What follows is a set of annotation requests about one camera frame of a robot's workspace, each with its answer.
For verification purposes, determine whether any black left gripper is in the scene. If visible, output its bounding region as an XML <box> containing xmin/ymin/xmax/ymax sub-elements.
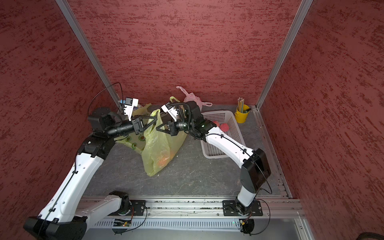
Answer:
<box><xmin>106</xmin><ymin>113</ymin><xmax>157</xmax><ymax>138</ymax></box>

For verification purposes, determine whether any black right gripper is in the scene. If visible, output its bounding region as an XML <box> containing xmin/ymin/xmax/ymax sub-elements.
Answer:
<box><xmin>157</xmin><ymin>115</ymin><xmax>196</xmax><ymax>135</ymax></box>

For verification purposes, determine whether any green avocado plastic bag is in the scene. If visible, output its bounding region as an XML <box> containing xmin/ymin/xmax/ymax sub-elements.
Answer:
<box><xmin>142</xmin><ymin>107</ymin><xmax>187</xmax><ymax>177</ymax></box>

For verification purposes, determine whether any orange red peach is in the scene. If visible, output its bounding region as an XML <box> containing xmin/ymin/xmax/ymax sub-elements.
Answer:
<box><xmin>158</xmin><ymin>158</ymin><xmax>172</xmax><ymax>169</ymax></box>

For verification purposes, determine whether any pink plastic bag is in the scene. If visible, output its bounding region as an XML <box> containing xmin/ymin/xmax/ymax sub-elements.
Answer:
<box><xmin>176</xmin><ymin>86</ymin><xmax>213</xmax><ymax>110</ymax></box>

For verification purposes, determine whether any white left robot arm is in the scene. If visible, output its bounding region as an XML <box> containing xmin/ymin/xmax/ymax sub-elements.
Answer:
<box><xmin>23</xmin><ymin>108</ymin><xmax>157</xmax><ymax>240</ymax></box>

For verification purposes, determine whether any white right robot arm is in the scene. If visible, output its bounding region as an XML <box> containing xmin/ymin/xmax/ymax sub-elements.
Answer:
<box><xmin>156</xmin><ymin>101</ymin><xmax>271</xmax><ymax>216</ymax></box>

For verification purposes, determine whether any white plastic basket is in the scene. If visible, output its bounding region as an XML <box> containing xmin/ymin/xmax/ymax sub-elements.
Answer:
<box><xmin>201</xmin><ymin>111</ymin><xmax>245</xmax><ymax>159</ymax></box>

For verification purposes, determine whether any yellow pencil cup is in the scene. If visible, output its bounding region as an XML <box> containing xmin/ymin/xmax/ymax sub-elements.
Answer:
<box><xmin>235</xmin><ymin>105</ymin><xmax>251</xmax><ymax>124</ymax></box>

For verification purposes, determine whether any colored pencils bundle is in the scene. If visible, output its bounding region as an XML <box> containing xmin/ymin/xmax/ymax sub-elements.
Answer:
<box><xmin>237</xmin><ymin>98</ymin><xmax>245</xmax><ymax>113</ymax></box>

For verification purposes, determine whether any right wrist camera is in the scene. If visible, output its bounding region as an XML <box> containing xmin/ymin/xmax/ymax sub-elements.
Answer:
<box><xmin>161</xmin><ymin>103</ymin><xmax>179</xmax><ymax>122</ymax></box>

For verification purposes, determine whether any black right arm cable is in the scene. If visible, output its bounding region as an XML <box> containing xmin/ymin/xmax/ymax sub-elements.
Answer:
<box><xmin>166</xmin><ymin>102</ymin><xmax>273</xmax><ymax>195</ymax></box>

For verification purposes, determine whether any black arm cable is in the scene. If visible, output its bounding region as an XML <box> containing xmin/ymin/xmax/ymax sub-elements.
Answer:
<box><xmin>35</xmin><ymin>82</ymin><xmax>125</xmax><ymax>240</ymax></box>
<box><xmin>166</xmin><ymin>102</ymin><xmax>273</xmax><ymax>195</ymax></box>

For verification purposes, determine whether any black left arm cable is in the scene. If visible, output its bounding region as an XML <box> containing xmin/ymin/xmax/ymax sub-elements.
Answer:
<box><xmin>35</xmin><ymin>82</ymin><xmax>125</xmax><ymax>240</ymax></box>

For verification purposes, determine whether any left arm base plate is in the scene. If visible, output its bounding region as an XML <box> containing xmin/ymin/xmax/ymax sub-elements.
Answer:
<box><xmin>109</xmin><ymin>200</ymin><xmax>146</xmax><ymax>218</ymax></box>

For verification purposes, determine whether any white slotted cable duct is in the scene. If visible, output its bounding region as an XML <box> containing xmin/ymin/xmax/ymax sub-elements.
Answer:
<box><xmin>90</xmin><ymin>218</ymin><xmax>241</xmax><ymax>232</ymax></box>

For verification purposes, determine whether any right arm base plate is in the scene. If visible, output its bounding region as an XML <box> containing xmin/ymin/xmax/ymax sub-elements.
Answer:
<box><xmin>222</xmin><ymin>199</ymin><xmax>263</xmax><ymax>217</ymax></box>

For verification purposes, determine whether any aluminium front rail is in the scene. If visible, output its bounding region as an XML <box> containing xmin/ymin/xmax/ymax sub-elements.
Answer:
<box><xmin>77</xmin><ymin>197</ymin><xmax>314</xmax><ymax>240</ymax></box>

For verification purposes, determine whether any left aluminium corner post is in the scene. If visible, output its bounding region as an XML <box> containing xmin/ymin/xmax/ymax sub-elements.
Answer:
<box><xmin>55</xmin><ymin>0</ymin><xmax>123</xmax><ymax>109</ymax></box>

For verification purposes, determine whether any aluminium corner post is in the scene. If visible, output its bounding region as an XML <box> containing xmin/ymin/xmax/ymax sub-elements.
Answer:
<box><xmin>256</xmin><ymin>0</ymin><xmax>313</xmax><ymax>111</ymax></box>
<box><xmin>55</xmin><ymin>0</ymin><xmax>123</xmax><ymax>109</ymax></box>

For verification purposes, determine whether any right aluminium corner post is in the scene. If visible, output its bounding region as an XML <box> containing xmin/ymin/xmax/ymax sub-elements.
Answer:
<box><xmin>256</xmin><ymin>0</ymin><xmax>313</xmax><ymax>111</ymax></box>

